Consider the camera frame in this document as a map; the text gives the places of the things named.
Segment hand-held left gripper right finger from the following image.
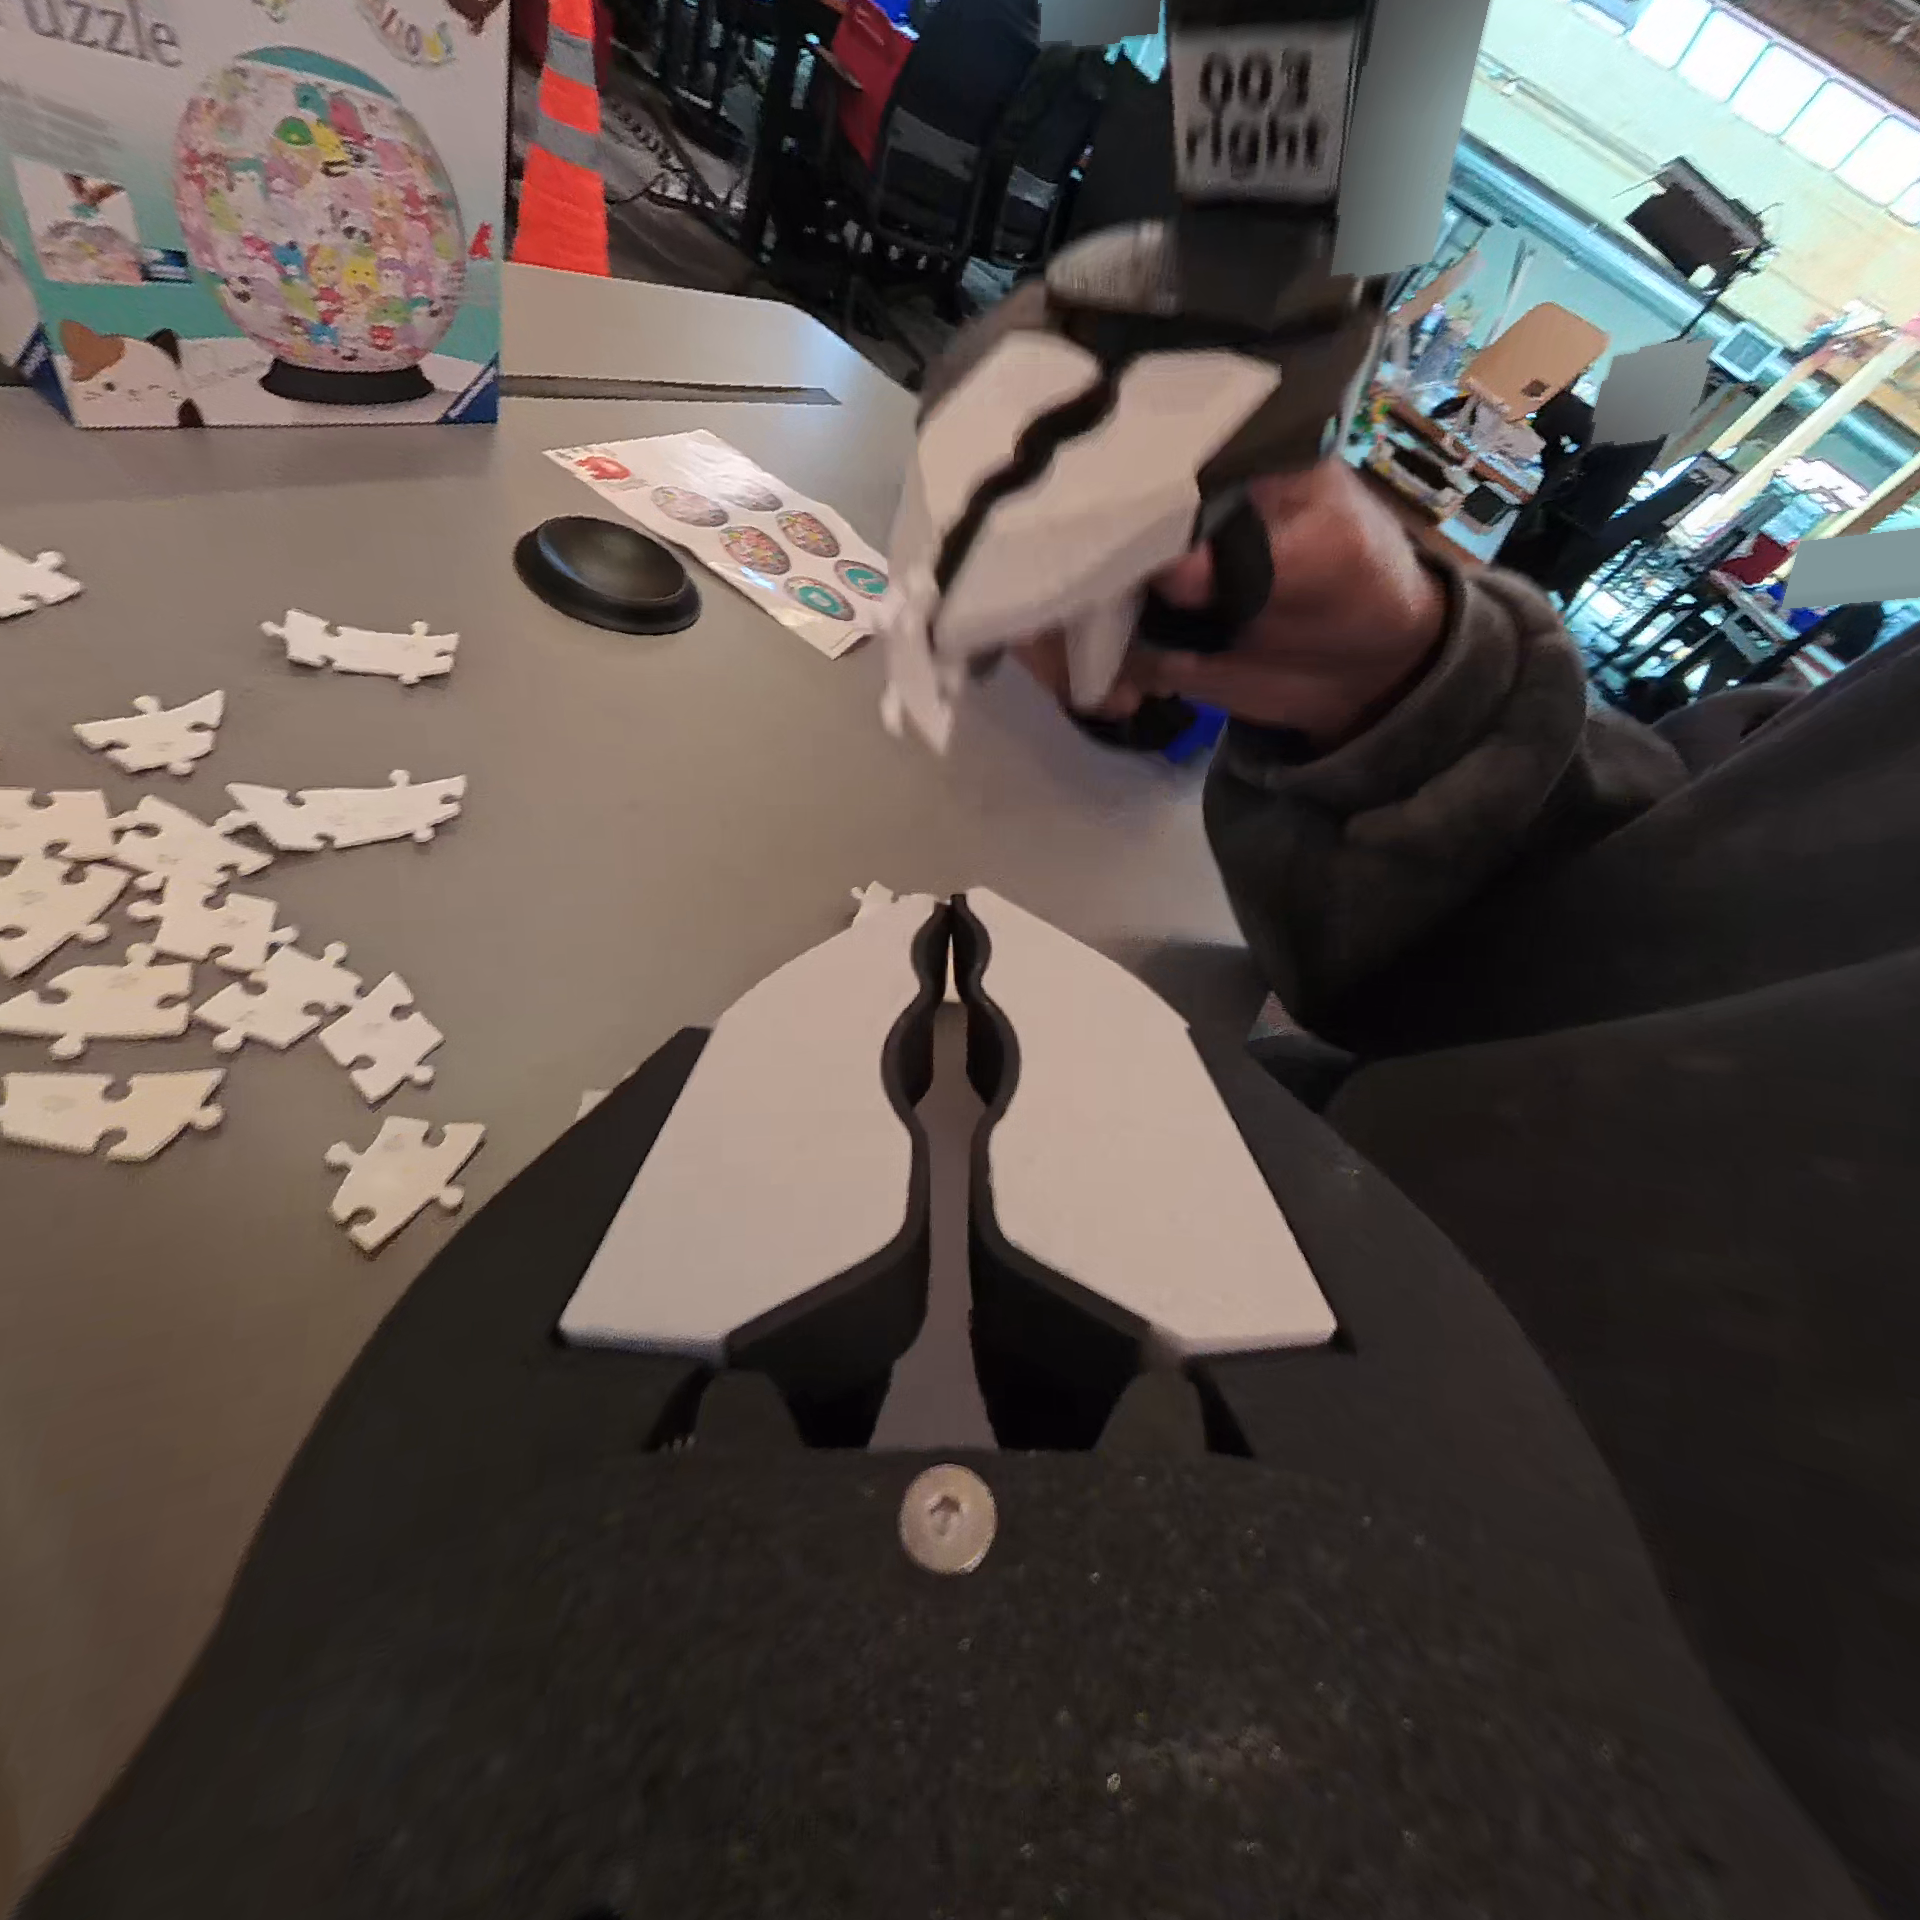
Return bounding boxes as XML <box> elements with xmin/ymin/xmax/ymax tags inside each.
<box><xmin>957</xmin><ymin>887</ymin><xmax>1339</xmax><ymax>1450</ymax></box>

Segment cluttered wooden table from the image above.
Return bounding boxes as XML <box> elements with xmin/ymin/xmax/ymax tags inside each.
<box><xmin>1359</xmin><ymin>382</ymin><xmax>1547</xmax><ymax>528</ymax></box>

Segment person's right hand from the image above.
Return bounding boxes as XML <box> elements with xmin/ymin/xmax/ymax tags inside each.
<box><xmin>1136</xmin><ymin>474</ymin><xmax>1449</xmax><ymax>743</ymax></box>

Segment black office chair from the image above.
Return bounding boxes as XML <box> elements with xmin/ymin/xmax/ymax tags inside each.
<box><xmin>751</xmin><ymin>0</ymin><xmax>916</xmax><ymax>301</ymax></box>
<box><xmin>863</xmin><ymin>0</ymin><xmax>1114</xmax><ymax>339</ymax></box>

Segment person's dark clothing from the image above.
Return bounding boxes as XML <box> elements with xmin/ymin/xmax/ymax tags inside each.
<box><xmin>1247</xmin><ymin>630</ymin><xmax>1920</xmax><ymax>1920</ymax></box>

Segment scattered white puzzle pieces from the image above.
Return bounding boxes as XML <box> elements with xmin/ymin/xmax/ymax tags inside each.
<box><xmin>263</xmin><ymin>607</ymin><xmax>459</xmax><ymax>688</ymax></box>

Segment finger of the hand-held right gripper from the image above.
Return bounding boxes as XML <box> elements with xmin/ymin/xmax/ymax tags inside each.
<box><xmin>931</xmin><ymin>352</ymin><xmax>1290</xmax><ymax>722</ymax></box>
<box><xmin>884</xmin><ymin>322</ymin><xmax>1123</xmax><ymax>605</ymax></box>

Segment printed puzzle box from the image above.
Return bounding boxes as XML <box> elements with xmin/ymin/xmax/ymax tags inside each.
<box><xmin>0</xmin><ymin>0</ymin><xmax>512</xmax><ymax>429</ymax></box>

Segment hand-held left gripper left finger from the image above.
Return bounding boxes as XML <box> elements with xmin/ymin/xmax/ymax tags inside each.
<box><xmin>557</xmin><ymin>895</ymin><xmax>952</xmax><ymax>1450</ymax></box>

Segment white paper sheet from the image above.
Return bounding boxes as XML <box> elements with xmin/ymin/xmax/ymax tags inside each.
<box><xmin>545</xmin><ymin>429</ymin><xmax>889</xmax><ymax>662</ymax></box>

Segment black round table grommet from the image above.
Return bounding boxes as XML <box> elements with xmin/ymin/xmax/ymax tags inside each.
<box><xmin>512</xmin><ymin>515</ymin><xmax>705</xmax><ymax>636</ymax></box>

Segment black hanging monitor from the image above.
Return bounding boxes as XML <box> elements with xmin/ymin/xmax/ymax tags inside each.
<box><xmin>1627</xmin><ymin>157</ymin><xmax>1771</xmax><ymax>278</ymax></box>

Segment orange ribbed cone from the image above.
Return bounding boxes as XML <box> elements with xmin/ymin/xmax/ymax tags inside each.
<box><xmin>509</xmin><ymin>0</ymin><xmax>615</xmax><ymax>278</ymax></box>

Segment loose white puzzle pieces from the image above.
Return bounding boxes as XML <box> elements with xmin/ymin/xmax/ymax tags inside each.
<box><xmin>218</xmin><ymin>767</ymin><xmax>466</xmax><ymax>855</ymax></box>

